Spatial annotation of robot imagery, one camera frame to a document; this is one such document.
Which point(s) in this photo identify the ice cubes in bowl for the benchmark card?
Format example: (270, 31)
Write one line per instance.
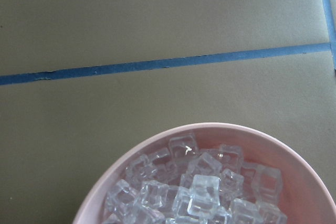
(182, 183)

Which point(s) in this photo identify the pink bowl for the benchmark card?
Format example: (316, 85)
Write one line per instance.
(304, 198)

